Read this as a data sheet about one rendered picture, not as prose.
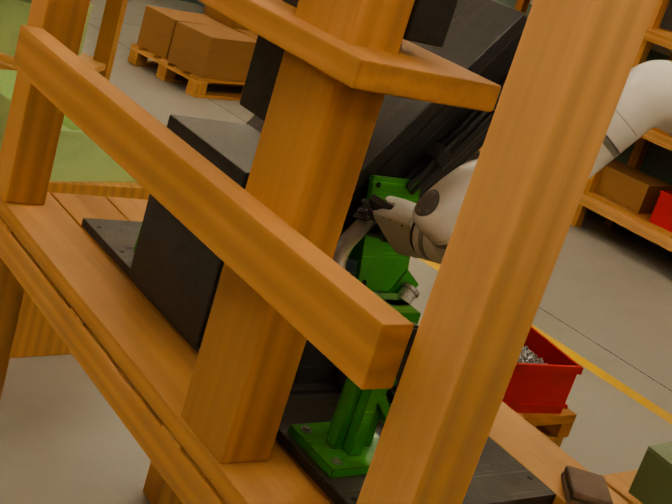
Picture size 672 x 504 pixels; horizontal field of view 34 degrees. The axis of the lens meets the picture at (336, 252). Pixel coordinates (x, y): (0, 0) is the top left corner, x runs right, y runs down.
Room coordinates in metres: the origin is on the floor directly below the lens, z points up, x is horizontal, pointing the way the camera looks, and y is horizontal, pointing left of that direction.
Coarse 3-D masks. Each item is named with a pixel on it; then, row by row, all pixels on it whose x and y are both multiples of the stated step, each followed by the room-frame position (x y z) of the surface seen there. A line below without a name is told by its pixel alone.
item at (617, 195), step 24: (528, 0) 8.80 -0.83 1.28; (648, 48) 7.45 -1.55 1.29; (648, 144) 7.76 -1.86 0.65; (624, 168) 7.57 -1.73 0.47; (600, 192) 7.44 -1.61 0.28; (624, 192) 7.33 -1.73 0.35; (648, 192) 7.26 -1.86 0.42; (576, 216) 7.43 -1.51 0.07; (624, 216) 7.14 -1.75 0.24; (648, 216) 7.24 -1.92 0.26
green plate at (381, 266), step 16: (384, 176) 1.91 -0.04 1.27; (368, 192) 1.89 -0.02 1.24; (384, 192) 1.91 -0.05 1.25; (400, 192) 1.93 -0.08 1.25; (416, 192) 1.96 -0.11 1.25; (368, 240) 1.88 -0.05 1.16; (352, 256) 1.90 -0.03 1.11; (368, 256) 1.88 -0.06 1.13; (384, 256) 1.90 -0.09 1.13; (400, 256) 1.92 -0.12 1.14; (368, 272) 1.87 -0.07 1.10; (384, 272) 1.90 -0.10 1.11; (400, 272) 1.92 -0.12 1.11; (384, 288) 1.89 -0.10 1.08
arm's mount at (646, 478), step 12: (660, 444) 1.88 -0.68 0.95; (648, 456) 1.86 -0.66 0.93; (660, 456) 1.84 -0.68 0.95; (648, 468) 1.85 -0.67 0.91; (660, 468) 1.83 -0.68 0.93; (636, 480) 1.86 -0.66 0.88; (648, 480) 1.84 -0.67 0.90; (660, 480) 1.83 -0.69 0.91; (636, 492) 1.85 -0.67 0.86; (648, 492) 1.84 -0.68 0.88; (660, 492) 1.82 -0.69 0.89
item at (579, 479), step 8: (568, 472) 1.70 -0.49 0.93; (576, 472) 1.71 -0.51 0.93; (584, 472) 1.72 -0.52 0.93; (568, 480) 1.68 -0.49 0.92; (576, 480) 1.68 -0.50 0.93; (584, 480) 1.69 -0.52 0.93; (592, 480) 1.70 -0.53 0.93; (600, 480) 1.71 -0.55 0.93; (568, 488) 1.67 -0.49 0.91; (576, 488) 1.65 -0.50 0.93; (584, 488) 1.66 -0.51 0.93; (592, 488) 1.67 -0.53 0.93; (600, 488) 1.68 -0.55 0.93; (568, 496) 1.65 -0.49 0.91; (576, 496) 1.64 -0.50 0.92; (584, 496) 1.64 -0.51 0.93; (592, 496) 1.64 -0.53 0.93; (600, 496) 1.65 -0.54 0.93; (608, 496) 1.66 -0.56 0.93
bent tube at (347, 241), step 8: (368, 200) 1.86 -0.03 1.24; (352, 224) 1.84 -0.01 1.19; (360, 224) 1.83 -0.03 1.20; (368, 224) 1.84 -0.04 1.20; (344, 232) 1.82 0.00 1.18; (352, 232) 1.82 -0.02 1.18; (360, 232) 1.82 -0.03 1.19; (344, 240) 1.81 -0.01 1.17; (352, 240) 1.81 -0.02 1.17; (336, 248) 1.80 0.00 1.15; (344, 248) 1.80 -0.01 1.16; (352, 248) 1.81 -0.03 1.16; (336, 256) 1.79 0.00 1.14; (344, 256) 1.80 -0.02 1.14; (344, 264) 1.80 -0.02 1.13
